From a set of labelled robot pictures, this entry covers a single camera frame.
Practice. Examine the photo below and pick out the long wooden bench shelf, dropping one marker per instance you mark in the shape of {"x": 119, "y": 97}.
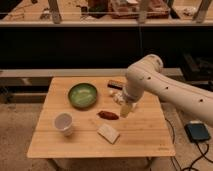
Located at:
{"x": 106, "y": 13}

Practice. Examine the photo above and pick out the white crumpled packet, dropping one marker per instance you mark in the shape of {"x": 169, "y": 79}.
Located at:
{"x": 118, "y": 98}

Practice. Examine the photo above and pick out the green plate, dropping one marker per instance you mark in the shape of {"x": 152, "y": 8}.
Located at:
{"x": 82, "y": 95}

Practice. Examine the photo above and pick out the beige sponge block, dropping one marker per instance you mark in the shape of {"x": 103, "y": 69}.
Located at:
{"x": 109, "y": 133}

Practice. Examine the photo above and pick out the dark rectangular bar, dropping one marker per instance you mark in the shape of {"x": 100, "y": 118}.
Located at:
{"x": 115, "y": 84}

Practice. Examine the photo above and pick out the red pepper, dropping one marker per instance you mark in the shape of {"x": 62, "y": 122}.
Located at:
{"x": 108, "y": 115}

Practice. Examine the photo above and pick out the wooden table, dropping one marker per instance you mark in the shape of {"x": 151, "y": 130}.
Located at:
{"x": 143, "y": 133}

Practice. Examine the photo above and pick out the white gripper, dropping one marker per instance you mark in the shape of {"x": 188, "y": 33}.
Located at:
{"x": 129, "y": 100}

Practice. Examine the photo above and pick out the white ceramic cup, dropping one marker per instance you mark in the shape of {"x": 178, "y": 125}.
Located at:
{"x": 63, "y": 123}

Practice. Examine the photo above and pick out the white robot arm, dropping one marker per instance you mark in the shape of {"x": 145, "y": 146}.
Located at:
{"x": 145, "y": 75}

